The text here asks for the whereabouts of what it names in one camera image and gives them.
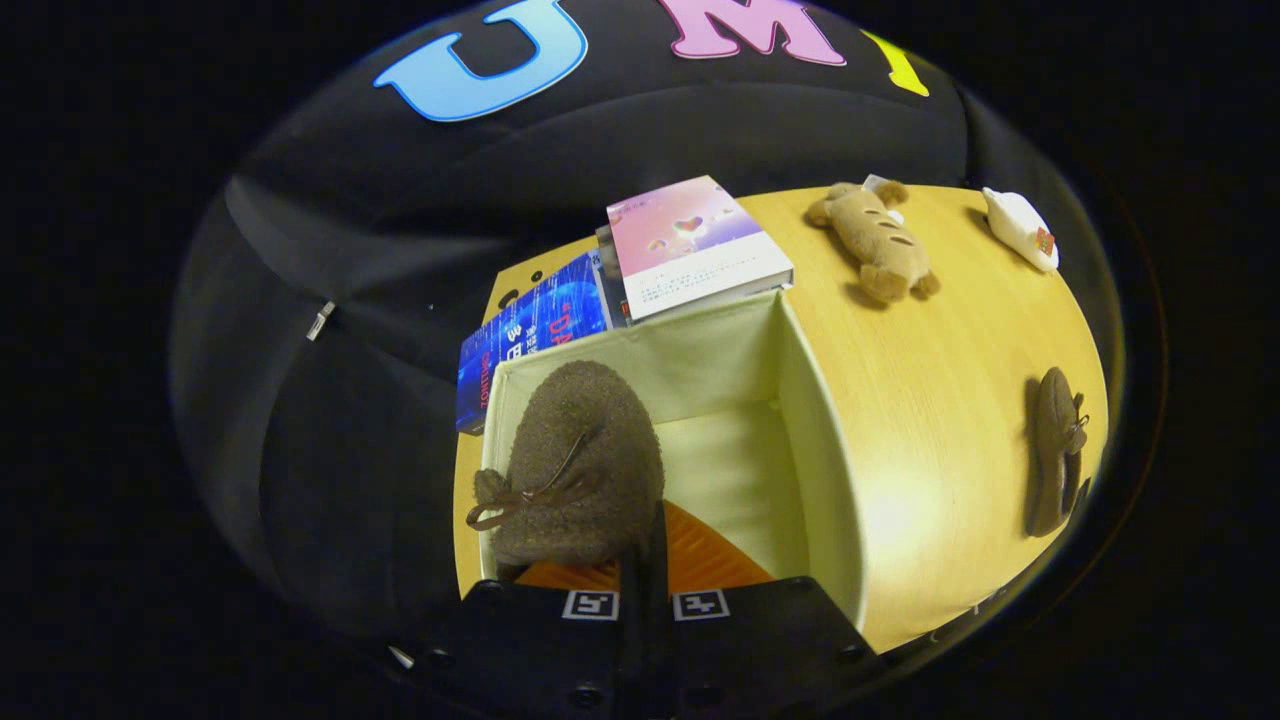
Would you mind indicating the white plush toy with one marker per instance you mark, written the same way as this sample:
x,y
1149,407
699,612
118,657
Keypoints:
x,y
1020,230

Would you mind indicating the brown bread plush toy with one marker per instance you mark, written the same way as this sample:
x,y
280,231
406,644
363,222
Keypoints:
x,y
875,240

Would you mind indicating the cream fabric storage box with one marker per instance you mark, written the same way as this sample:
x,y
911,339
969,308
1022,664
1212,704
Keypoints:
x,y
730,470

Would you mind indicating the white cloth clip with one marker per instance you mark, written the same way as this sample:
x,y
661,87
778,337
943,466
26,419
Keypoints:
x,y
320,320

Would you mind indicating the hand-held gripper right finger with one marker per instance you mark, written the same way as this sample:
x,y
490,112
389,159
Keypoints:
x,y
760,650

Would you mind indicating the blue book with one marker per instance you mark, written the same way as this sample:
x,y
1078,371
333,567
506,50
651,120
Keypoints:
x,y
530,330

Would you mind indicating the dark grey book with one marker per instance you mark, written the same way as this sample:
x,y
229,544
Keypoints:
x,y
612,290

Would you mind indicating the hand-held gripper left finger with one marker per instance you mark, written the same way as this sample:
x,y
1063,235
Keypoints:
x,y
530,650

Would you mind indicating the brown fuzzy shoe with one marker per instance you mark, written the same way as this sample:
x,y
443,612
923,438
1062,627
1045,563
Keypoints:
x,y
1052,450
580,470

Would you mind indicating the pink book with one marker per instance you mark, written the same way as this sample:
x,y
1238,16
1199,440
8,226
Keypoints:
x,y
690,240

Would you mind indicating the black backdrop cloth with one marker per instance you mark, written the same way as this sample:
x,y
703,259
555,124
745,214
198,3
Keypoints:
x,y
350,450

